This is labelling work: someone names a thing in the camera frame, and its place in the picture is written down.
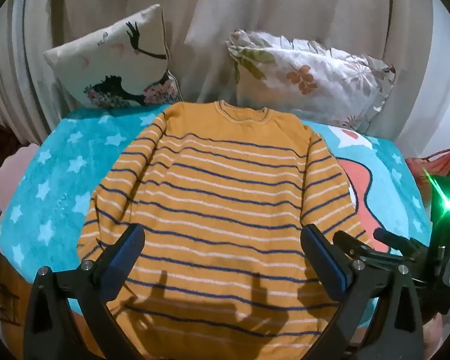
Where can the turquoise cartoon star blanket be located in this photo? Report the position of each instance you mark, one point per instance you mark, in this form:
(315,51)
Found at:
(60,180)

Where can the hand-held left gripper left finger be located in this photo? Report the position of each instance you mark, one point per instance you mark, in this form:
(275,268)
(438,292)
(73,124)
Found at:
(129,255)

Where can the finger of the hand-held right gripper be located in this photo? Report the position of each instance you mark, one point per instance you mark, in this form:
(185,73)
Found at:
(348,242)
(393,240)

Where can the white floral leaf pillow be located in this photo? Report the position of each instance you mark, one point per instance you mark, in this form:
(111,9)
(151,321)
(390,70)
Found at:
(315,78)

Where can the pink cloth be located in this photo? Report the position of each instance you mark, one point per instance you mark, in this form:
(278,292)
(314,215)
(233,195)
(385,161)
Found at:
(15,172)

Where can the cream bird print pillow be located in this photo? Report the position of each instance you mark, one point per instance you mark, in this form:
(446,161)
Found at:
(108,56)

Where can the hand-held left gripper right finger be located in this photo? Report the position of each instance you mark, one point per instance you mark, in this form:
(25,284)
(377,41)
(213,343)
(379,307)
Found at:
(332,266)

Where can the beige draped cloth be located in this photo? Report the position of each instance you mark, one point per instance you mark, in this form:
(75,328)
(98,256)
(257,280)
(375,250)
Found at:
(210,7)

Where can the dark red cloth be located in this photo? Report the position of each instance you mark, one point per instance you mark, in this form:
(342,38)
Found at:
(0,142)

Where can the orange striped knit sweater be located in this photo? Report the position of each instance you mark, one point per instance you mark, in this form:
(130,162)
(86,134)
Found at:
(217,195)

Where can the person's right forearm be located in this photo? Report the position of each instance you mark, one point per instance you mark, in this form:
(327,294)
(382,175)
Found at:
(433,335)

